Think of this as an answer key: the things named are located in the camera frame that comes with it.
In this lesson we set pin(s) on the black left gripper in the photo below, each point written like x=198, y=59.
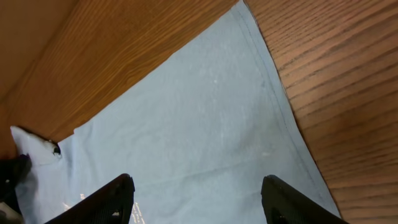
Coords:
x=12, y=172

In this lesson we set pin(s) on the light blue printed t-shirt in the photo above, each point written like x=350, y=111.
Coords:
x=197, y=135

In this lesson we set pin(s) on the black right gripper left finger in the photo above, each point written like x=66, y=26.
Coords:
x=111, y=204

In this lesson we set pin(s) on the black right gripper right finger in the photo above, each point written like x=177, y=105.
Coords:
x=283, y=204

